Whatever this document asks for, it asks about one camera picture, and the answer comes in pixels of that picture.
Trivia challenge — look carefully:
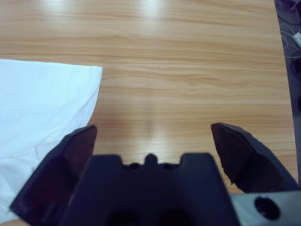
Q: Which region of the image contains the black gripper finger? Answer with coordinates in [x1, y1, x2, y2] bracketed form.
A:
[9, 124, 98, 226]
[210, 122, 301, 195]

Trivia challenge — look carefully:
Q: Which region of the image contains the white t-shirt with black logo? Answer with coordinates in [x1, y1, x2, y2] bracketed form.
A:
[0, 58, 103, 222]

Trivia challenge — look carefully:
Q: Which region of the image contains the thin white cable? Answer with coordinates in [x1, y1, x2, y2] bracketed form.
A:
[279, 23, 297, 50]

